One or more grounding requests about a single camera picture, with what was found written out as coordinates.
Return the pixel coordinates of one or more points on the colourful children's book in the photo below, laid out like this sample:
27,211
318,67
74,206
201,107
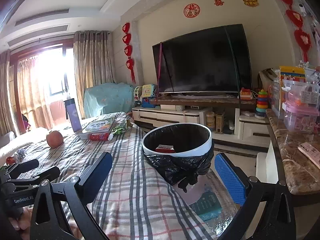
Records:
96,127

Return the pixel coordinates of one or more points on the person's left hand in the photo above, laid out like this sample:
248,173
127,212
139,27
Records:
22,224

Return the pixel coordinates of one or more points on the white trash bin black bag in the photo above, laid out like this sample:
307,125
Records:
194,151

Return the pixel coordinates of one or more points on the beige curtain left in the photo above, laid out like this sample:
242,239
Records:
7,118

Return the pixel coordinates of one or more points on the rainbow stacking ring toy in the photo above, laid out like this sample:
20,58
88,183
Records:
262,104

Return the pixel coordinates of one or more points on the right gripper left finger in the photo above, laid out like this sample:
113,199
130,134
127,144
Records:
48,219

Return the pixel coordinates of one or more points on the remote control on counter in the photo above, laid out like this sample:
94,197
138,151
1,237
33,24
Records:
311,153

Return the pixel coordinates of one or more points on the red apple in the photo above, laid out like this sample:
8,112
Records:
54,139

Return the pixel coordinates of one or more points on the white TV cabinet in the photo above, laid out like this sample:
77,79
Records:
231,126

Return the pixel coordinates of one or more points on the teal booklet on floor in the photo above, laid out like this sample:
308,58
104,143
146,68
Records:
207,207

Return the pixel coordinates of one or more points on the plaid blanket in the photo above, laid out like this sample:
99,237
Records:
134,202

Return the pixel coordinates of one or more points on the teal cloth covered furniture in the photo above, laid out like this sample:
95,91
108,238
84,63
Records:
108,98

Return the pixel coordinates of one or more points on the red lantern string decoration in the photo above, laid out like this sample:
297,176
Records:
130,63

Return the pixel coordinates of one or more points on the round red wall sticker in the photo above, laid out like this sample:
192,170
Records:
191,10

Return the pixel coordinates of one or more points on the beige curtain right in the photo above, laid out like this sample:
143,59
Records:
93,62

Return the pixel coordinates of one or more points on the black flat television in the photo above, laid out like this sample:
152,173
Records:
210,60

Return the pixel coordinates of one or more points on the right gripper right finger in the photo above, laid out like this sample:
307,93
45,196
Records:
277,220

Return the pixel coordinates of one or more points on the red crumpled can wrapper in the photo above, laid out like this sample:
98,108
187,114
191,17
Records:
16,158

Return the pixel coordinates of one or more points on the red heart string decoration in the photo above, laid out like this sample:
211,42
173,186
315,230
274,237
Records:
302,38

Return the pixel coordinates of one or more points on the red toy telephone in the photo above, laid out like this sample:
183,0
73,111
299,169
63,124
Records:
246,94

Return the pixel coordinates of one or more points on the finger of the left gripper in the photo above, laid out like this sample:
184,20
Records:
50,174
22,166

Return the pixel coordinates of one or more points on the red white small box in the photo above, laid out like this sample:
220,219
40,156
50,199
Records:
165,149

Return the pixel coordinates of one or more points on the green snack wrapper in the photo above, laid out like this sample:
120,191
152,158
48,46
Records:
121,126

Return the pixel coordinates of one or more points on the red double happiness sticker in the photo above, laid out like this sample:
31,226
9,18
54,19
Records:
219,2

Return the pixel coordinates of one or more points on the pink plastic storage box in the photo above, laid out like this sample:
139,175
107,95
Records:
299,119

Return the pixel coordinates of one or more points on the purple water bottle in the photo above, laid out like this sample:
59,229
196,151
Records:
72,114

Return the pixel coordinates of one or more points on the beige curtain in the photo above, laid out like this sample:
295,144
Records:
7,118
93,62

